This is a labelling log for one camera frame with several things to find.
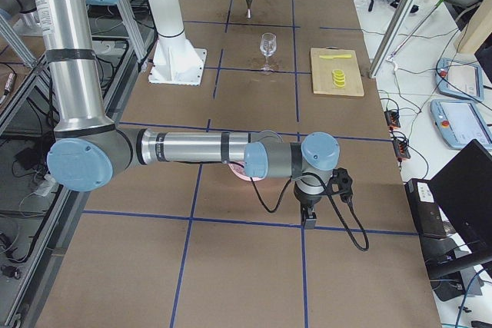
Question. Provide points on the pink plastic bowl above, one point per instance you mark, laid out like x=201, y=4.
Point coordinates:
x=240, y=172

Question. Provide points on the bamboo cutting board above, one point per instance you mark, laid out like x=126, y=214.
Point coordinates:
x=322, y=76

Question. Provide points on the blue teach pendant far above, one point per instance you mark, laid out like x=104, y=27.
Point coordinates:
x=460, y=79

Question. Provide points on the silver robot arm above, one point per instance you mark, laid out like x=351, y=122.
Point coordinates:
x=90, y=150

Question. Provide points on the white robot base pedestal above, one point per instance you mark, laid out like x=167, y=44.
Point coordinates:
x=175, y=60

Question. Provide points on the blue teach pendant near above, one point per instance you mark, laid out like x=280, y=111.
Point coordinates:
x=459, y=122

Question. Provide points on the yellow plastic knife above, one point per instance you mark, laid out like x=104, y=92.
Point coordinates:
x=339, y=56

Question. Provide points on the black laptop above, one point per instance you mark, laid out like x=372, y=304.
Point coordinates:
x=462, y=191

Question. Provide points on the clear wine glass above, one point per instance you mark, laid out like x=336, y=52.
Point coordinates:
x=268, y=47

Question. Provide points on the aluminium frame post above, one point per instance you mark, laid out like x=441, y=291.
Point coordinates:
x=402, y=11

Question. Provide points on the wooden plank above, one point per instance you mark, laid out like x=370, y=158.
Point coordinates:
x=477, y=31

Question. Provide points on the green handled reacher tool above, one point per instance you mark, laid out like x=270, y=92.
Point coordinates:
x=392, y=55

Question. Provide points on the steel double jigger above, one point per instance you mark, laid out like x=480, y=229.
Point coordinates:
x=248, y=14

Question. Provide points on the blue teach pendant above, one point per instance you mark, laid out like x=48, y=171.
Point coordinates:
x=460, y=79
x=459, y=122

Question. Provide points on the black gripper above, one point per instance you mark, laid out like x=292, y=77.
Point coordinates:
x=306, y=200

